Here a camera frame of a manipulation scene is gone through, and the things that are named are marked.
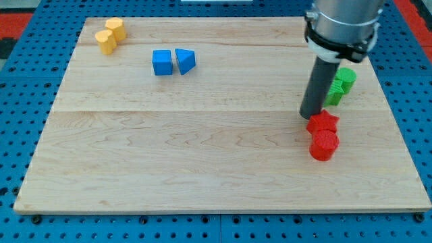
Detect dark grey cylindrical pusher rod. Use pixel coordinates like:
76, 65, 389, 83
299, 57, 340, 119

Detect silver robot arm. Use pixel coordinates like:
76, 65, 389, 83
300, 0, 385, 119

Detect green star block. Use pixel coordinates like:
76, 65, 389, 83
323, 80, 345, 107

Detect green cylinder block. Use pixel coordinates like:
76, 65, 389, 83
335, 67, 357, 94

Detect red star block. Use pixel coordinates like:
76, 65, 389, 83
306, 109, 340, 134

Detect red cylinder block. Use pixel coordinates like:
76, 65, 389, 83
309, 130, 340, 161

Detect wooden board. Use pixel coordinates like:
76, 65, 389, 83
13, 17, 431, 215

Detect blue triangular prism block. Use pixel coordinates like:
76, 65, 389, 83
175, 49, 196, 75

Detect blue cube block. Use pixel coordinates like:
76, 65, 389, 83
152, 50, 173, 76

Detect yellow hexagonal block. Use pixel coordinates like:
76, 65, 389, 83
105, 17, 127, 42

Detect yellow heart block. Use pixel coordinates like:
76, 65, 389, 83
94, 29, 117, 55

